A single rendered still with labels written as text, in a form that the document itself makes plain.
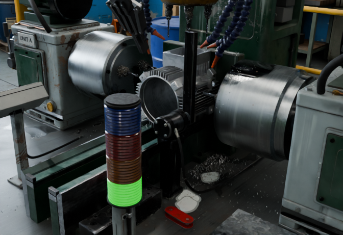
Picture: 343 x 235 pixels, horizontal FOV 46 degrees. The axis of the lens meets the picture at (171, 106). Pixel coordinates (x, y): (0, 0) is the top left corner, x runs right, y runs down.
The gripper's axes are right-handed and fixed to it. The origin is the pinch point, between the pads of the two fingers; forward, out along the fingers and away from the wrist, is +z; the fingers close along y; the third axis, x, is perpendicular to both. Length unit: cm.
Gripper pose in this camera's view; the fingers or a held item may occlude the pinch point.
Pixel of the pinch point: (140, 41)
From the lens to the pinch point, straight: 120.4
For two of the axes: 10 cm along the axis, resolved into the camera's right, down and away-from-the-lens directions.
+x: -5.7, 6.9, -4.4
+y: -7.7, -2.6, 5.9
